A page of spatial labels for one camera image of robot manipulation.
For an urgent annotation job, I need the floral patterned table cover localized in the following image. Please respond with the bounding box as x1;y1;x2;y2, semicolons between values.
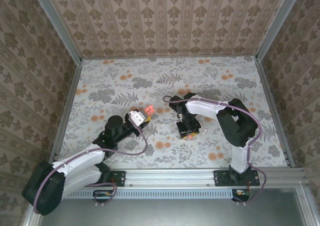
53;56;288;170

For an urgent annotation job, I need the small black electronics board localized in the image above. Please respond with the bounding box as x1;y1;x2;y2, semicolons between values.
92;189;117;203
231;188;251;202

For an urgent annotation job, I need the grey metal sheet panel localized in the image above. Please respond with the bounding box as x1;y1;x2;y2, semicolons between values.
22;188;320;226

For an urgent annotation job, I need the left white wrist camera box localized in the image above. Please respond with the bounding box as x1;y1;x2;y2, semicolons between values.
128;110;148;128

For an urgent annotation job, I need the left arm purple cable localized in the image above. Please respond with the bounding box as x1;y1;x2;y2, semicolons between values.
32;113;149;215

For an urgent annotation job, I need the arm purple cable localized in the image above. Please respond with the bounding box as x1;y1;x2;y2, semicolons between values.
32;113;149;215
162;95;268;207

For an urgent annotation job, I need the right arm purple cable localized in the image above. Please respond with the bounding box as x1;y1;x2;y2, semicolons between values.
162;95;268;207

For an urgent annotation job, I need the aluminium mounting rail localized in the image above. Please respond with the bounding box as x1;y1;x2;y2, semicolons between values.
37;168;307;188

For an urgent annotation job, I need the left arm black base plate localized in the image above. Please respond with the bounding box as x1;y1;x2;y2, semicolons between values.
81;170;126;187

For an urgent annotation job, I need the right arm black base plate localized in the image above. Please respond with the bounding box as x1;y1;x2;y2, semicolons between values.
213;170;261;187

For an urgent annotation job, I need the aluminium side rail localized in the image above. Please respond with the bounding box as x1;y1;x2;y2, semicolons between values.
46;59;83;170
254;58;296;168

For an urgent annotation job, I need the slotted grey cable duct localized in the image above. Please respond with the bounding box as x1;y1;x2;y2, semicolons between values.
46;188;233;199

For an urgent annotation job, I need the aluminium frame post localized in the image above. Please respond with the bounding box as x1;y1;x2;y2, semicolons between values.
29;0;83;65
255;0;306;61

